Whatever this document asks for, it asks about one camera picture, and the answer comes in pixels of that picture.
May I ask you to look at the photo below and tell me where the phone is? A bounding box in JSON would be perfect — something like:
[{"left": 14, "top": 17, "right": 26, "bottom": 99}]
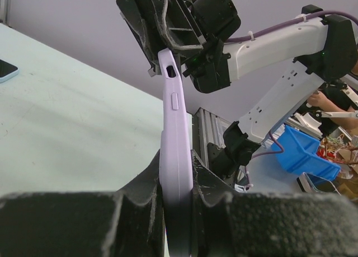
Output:
[
  {"left": 0, "top": 60, "right": 19, "bottom": 83},
  {"left": 158, "top": 49, "right": 193, "bottom": 256}
]

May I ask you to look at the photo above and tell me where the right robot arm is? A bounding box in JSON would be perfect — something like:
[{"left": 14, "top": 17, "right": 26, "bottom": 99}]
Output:
[{"left": 116, "top": 0, "right": 357, "bottom": 183}]

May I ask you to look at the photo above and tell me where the right aluminium side rail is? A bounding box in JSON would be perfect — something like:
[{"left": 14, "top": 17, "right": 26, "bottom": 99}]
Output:
[{"left": 192, "top": 108, "right": 224, "bottom": 168}]

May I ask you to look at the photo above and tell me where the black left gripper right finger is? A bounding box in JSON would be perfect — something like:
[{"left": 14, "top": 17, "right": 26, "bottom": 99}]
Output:
[{"left": 192, "top": 153, "right": 357, "bottom": 256}]

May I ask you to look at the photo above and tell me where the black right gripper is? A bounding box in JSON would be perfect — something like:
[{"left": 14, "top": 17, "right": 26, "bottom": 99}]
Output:
[{"left": 116, "top": 0, "right": 241, "bottom": 94}]

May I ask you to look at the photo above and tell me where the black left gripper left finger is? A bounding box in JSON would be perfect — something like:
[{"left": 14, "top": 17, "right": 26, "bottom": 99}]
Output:
[{"left": 1, "top": 156, "right": 164, "bottom": 256}]

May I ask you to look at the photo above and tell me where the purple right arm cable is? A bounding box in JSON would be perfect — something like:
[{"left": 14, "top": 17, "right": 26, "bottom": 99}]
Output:
[{"left": 223, "top": 10, "right": 358, "bottom": 196}]

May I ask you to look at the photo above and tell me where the blue plastic bin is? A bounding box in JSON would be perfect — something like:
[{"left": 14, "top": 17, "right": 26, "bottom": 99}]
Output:
[{"left": 275, "top": 125, "right": 341, "bottom": 181}]

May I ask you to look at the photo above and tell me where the phone in blue case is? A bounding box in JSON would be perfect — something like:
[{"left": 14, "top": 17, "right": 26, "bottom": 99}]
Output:
[{"left": 0, "top": 60, "right": 19, "bottom": 83}]

